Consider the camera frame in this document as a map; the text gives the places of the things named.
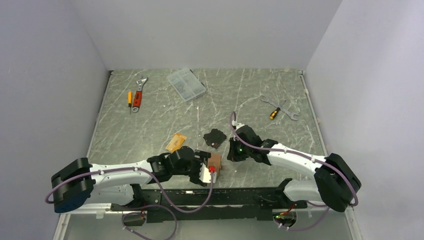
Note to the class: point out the clear plastic screw box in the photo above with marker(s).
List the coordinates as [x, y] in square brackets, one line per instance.
[186, 84]

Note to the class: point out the silver open end wrench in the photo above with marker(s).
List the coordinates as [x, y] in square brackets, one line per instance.
[293, 116]

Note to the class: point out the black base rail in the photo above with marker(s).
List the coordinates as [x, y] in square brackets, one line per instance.
[260, 203]

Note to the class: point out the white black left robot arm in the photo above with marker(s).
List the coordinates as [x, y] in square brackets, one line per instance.
[82, 183]

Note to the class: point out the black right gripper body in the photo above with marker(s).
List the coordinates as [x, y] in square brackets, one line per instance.
[239, 152]

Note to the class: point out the black card stack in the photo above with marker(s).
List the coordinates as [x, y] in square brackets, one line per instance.
[214, 138]

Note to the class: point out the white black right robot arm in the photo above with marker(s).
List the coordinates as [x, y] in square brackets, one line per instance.
[330, 180]

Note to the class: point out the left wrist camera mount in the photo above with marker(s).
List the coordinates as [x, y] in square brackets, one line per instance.
[206, 176]

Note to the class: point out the small yellow handled screwdriver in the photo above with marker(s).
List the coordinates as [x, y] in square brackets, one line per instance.
[129, 101]

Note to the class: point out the tan leather card holder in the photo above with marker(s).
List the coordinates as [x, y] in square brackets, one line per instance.
[215, 162]

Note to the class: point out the yellow black screwdriver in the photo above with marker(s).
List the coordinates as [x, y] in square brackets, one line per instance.
[276, 111]

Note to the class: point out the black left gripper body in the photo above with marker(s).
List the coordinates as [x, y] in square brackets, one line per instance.
[193, 168]

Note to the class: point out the red handled adjustable wrench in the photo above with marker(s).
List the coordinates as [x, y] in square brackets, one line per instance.
[138, 94]

